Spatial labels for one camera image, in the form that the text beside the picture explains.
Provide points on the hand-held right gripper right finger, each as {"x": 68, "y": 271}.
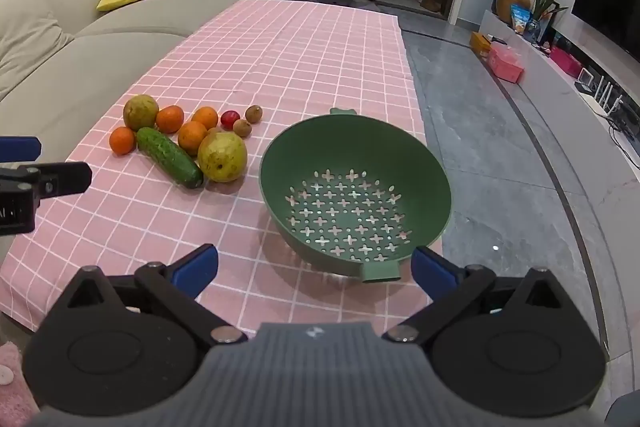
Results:
{"x": 432, "y": 272}

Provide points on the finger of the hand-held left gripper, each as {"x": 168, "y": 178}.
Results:
{"x": 62, "y": 179}
{"x": 20, "y": 149}

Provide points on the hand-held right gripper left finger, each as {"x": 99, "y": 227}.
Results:
{"x": 195, "y": 269}

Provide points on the orange tangerine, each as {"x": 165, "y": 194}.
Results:
{"x": 191, "y": 138}
{"x": 206, "y": 117}
{"x": 170, "y": 119}
{"x": 122, "y": 140}

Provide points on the green cucumber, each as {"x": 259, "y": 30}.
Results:
{"x": 170, "y": 157}

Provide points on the yellowish green guava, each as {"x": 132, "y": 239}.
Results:
{"x": 222, "y": 157}

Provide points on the green colander bowl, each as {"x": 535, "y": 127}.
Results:
{"x": 360, "y": 147}

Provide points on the red cherry tomato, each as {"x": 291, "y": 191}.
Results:
{"x": 230, "y": 119}

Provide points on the brown kiwi top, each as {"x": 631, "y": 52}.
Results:
{"x": 254, "y": 113}

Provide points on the beige throw pillow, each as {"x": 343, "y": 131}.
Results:
{"x": 27, "y": 37}

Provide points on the beige sofa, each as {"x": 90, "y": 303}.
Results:
{"x": 100, "y": 57}

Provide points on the pink fluffy garment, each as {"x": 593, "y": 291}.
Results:
{"x": 12, "y": 382}

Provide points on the white marble television console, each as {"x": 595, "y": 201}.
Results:
{"x": 550, "y": 107}

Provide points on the pink box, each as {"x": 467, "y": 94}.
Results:
{"x": 505, "y": 63}

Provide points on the pink checked tablecloth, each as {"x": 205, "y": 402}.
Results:
{"x": 300, "y": 72}

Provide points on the orange box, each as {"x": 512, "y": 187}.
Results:
{"x": 480, "y": 43}

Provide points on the white router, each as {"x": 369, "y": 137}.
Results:
{"x": 607, "y": 97}

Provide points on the magenta box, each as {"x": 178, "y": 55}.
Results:
{"x": 566, "y": 62}

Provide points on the glass jar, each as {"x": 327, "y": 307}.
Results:
{"x": 533, "y": 31}

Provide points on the blue snack bag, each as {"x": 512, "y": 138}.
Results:
{"x": 520, "y": 18}

